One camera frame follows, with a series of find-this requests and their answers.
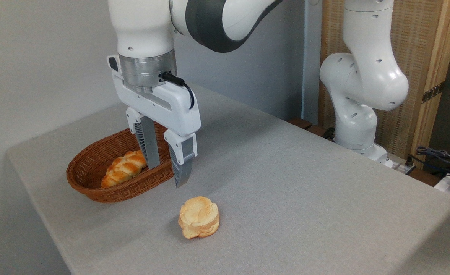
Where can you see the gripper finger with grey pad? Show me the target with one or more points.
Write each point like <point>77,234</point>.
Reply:
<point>182,164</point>
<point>149,145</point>

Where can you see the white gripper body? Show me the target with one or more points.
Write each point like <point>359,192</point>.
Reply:
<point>171,107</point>

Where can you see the round pale bread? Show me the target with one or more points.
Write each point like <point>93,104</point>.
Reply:
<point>199,217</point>

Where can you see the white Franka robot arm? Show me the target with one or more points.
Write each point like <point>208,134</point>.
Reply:
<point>362,76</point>

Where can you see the braided golden bread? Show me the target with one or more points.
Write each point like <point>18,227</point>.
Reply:
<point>123,168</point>

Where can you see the brown wicker basket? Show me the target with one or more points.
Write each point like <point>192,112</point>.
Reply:
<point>91,164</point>

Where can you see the dark brown wooden ledge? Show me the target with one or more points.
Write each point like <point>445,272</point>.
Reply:
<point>305,124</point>

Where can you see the wooden woven folding screen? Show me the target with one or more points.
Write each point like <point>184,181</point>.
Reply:
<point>412,38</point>

